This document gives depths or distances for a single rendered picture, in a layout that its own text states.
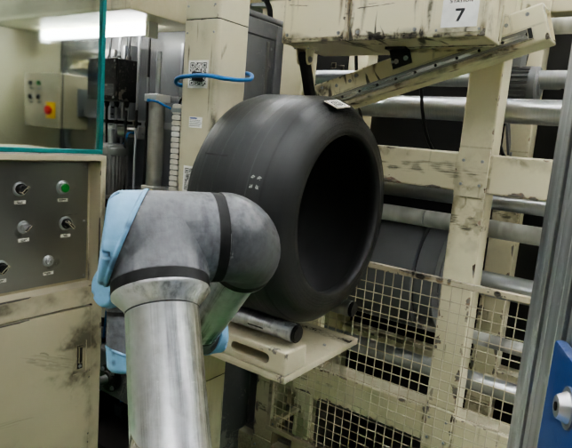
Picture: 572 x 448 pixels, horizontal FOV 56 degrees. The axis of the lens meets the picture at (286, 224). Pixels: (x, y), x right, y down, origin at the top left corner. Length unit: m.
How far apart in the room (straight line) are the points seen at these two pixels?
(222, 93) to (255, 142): 0.35
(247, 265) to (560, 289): 0.43
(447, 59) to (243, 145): 0.66
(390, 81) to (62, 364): 1.23
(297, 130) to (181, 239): 0.63
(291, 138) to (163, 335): 0.69
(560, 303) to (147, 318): 0.43
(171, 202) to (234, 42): 0.97
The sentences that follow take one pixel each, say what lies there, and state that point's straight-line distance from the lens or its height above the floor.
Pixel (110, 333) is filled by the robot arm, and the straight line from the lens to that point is 1.03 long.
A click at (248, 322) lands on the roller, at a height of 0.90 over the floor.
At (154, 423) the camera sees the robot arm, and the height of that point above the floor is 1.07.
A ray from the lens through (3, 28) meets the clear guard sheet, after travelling 1.50.
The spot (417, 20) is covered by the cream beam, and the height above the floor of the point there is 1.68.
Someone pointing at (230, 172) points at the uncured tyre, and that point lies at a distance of 1.21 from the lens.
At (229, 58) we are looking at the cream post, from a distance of 1.56.
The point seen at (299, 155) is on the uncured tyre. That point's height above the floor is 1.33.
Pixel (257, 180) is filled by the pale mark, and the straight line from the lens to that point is 1.16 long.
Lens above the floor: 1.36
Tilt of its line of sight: 9 degrees down
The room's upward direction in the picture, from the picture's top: 5 degrees clockwise
